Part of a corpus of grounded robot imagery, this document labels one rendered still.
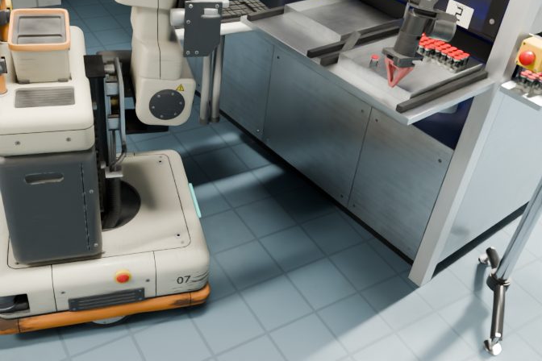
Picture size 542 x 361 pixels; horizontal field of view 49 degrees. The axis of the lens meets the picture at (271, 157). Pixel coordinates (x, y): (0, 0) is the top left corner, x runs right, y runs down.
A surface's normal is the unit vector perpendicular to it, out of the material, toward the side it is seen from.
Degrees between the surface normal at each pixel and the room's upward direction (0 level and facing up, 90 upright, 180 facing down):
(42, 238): 90
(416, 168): 90
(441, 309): 0
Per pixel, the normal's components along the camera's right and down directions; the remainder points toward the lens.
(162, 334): 0.11, -0.80
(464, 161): -0.76, 0.31
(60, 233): 0.29, 0.59
